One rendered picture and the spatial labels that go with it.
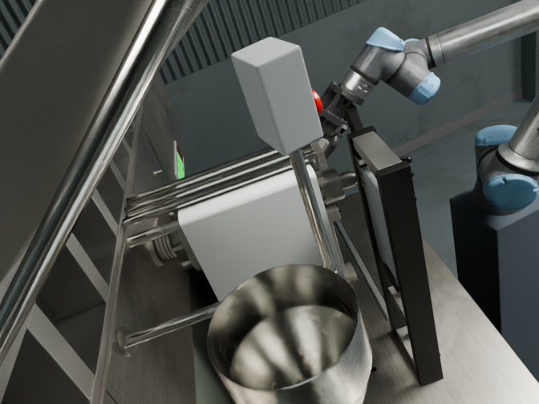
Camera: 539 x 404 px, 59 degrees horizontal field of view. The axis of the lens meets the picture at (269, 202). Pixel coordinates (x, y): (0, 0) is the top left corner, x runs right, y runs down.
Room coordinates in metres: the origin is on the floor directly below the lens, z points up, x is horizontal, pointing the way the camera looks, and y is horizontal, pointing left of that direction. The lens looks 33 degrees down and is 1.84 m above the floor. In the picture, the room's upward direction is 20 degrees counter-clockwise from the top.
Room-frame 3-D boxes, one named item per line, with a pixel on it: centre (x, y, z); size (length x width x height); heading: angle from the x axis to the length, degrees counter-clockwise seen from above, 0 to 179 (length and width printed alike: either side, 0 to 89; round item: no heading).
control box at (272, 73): (0.47, -0.05, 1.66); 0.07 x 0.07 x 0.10; 14
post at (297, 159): (0.47, -0.05, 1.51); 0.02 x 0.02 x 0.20
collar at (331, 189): (0.77, -0.11, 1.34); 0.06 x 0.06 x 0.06; 89
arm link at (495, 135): (1.05, -0.63, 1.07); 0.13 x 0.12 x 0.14; 156
